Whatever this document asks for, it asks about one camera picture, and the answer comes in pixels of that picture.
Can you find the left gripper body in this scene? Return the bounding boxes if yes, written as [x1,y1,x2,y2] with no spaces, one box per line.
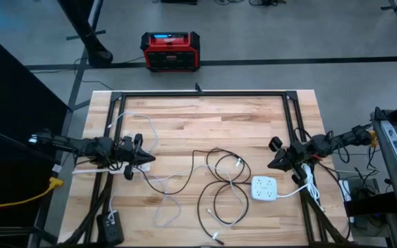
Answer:
[116,136,136,167]

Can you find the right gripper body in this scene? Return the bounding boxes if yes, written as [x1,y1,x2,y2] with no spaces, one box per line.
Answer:
[282,141,308,168]

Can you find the white braided USB cable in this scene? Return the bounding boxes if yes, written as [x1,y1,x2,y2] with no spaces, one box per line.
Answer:
[107,110,160,155]

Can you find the white square power hub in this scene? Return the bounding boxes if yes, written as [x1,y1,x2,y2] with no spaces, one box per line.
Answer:
[251,175,278,203]

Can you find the black USB cable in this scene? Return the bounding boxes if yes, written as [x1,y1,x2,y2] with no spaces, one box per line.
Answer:
[196,180,252,246]
[139,147,253,196]

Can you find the black power bank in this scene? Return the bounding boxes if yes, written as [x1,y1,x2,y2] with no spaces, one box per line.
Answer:
[95,209,125,247]

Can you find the white floor power strip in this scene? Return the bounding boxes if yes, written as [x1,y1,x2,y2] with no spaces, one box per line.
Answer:
[338,178,354,204]

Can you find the yellow plug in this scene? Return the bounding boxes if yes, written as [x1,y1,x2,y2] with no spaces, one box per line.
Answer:
[367,130,378,148]

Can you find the red portable power station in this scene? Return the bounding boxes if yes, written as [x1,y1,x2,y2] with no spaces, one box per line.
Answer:
[139,30,201,72]

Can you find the grey power strip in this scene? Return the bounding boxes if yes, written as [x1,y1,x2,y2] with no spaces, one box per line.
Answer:
[380,120,397,173]

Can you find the large black panel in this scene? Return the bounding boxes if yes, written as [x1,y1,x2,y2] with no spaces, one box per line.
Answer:
[0,23,74,248]

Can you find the black box on floor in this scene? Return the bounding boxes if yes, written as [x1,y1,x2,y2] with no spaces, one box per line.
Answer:
[159,0,199,6]

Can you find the white coiled power cord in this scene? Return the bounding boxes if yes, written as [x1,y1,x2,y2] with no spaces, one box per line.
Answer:
[276,163,325,211]

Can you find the white power strip cord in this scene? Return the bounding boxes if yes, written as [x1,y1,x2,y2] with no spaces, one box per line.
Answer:
[71,167,113,175]

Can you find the black cable bundle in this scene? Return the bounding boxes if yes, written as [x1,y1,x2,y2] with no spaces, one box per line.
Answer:
[59,170,114,247]
[296,182,354,246]

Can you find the yellow extension cord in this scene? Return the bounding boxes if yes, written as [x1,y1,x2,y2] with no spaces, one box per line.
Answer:
[0,176,65,209]

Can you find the black aluminium table frame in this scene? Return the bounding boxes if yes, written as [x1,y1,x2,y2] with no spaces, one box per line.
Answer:
[81,89,329,247]

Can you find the black floor cables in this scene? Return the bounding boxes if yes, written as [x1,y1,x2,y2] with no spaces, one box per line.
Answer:
[214,0,287,7]

